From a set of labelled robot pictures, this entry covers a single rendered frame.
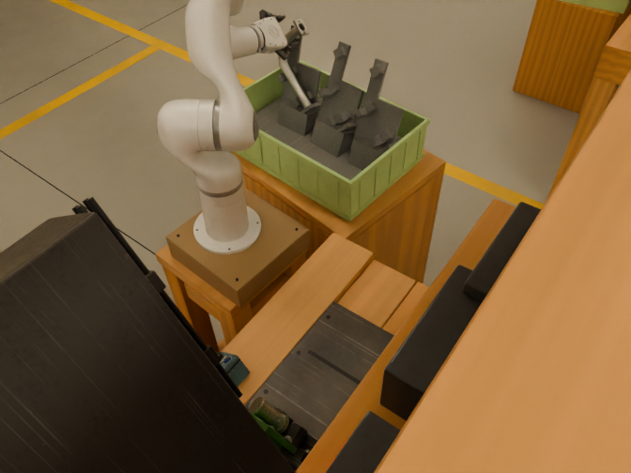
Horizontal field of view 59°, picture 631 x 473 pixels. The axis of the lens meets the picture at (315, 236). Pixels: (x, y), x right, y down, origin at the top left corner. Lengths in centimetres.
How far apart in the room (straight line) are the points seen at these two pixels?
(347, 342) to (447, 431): 124
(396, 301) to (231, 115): 64
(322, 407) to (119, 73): 332
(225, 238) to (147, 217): 155
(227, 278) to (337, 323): 31
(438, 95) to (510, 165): 76
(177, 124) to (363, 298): 64
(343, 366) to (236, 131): 60
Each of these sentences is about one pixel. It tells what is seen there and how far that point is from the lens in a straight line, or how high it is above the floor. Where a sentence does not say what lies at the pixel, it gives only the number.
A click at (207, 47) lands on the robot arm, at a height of 147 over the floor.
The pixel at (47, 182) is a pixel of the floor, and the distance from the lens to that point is 350.
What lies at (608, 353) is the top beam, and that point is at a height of 194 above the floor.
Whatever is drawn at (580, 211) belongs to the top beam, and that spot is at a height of 194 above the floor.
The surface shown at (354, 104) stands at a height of 99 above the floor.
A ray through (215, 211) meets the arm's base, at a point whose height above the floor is 106.
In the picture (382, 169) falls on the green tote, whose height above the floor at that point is 90.
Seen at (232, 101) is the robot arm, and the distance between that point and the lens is 131.
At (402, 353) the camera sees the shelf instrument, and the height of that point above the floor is 161.
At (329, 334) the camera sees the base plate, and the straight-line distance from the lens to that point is 141.
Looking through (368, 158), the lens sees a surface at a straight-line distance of 187.
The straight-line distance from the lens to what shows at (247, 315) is 163.
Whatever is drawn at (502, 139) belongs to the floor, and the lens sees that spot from 353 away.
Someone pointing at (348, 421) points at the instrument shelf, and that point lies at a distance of 61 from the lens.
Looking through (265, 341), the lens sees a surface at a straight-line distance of 141.
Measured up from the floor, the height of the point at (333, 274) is 90.
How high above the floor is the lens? 210
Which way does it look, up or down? 48 degrees down
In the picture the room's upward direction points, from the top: 2 degrees counter-clockwise
